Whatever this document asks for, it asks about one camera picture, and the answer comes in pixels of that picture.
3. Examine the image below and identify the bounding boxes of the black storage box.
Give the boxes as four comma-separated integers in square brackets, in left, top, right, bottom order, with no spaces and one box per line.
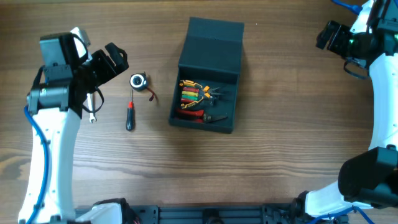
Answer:
[169,17,244,133]

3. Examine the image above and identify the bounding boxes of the orange black multicolour tool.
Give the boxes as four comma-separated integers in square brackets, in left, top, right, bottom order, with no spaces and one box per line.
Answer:
[178,80,229,110]

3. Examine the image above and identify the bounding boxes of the black round tape measure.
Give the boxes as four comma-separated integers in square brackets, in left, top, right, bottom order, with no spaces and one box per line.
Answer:
[129,72,156,101]

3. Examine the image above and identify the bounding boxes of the red handled pliers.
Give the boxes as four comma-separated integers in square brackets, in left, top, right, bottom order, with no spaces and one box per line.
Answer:
[175,109,227,123]

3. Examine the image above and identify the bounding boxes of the black red handled screwdriver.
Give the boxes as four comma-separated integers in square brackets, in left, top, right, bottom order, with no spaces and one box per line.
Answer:
[126,89,135,131]

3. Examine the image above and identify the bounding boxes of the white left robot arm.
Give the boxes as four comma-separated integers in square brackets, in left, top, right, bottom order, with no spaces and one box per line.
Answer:
[17,28,135,223]

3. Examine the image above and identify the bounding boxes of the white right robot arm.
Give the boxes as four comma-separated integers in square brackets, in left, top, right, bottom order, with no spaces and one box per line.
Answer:
[291,0,397,223]

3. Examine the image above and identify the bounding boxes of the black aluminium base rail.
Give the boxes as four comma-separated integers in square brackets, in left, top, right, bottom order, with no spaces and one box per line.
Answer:
[73,202,348,224]

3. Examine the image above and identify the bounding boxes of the small silver wrench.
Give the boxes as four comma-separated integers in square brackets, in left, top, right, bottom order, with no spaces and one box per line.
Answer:
[87,93,97,123]

